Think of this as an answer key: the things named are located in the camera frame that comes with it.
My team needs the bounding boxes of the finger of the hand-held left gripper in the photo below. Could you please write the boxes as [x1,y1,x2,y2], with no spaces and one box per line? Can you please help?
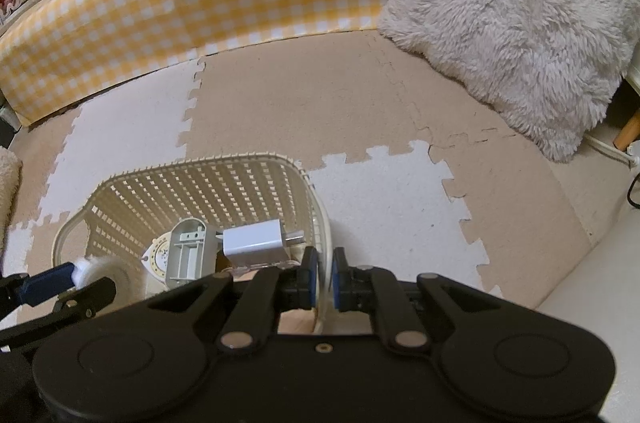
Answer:
[0,277,117,354]
[0,262,77,309]

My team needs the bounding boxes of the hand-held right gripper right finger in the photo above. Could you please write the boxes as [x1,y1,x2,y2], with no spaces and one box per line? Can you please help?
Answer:
[331,247,501,350]

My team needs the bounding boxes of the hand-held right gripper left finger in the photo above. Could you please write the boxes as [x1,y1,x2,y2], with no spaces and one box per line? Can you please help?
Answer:
[147,247,321,350]

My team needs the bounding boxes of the white round timer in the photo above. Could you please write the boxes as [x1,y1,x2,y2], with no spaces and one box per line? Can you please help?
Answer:
[141,234,176,290]

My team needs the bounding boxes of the cream plastic basket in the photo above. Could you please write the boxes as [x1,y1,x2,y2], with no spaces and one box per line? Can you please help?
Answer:
[51,152,333,334]

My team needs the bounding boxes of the fluffy white pillow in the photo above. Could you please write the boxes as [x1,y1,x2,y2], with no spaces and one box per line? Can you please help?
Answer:
[0,147,24,249]
[377,0,636,163]

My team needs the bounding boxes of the foam puzzle mat tiles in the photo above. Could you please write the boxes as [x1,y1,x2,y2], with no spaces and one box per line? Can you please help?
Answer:
[0,28,596,304]

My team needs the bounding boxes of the wooden furniture leg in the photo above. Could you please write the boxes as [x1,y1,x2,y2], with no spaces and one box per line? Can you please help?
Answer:
[614,108,640,151]

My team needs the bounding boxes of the white cable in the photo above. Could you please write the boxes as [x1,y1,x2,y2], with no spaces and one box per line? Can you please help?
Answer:
[584,132,632,163]

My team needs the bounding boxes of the black cable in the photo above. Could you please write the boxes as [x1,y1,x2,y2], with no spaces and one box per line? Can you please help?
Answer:
[626,160,640,210]

